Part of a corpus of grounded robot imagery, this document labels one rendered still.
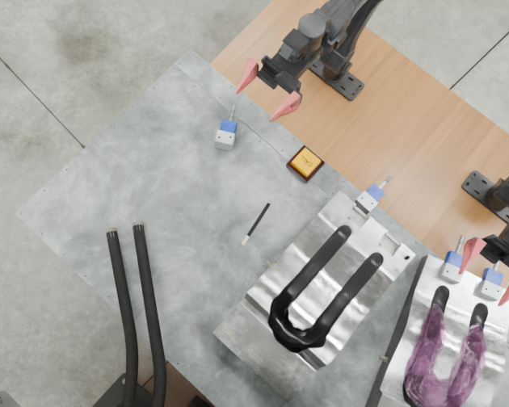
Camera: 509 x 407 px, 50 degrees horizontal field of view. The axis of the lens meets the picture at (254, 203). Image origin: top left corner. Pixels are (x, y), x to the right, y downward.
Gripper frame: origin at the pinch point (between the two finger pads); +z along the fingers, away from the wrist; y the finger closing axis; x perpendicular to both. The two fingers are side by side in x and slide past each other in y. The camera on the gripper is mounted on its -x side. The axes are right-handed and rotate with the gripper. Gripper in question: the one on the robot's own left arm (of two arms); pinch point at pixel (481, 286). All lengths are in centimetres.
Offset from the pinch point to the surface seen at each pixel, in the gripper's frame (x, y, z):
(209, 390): 39, -28, 54
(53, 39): 120, -184, -7
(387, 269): 31.0, -12.8, 1.1
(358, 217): 33.8, -26.9, -5.6
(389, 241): 33.8, -16.4, -6.0
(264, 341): 34, -25, 35
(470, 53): 122, -34, -132
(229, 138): 35, -68, 0
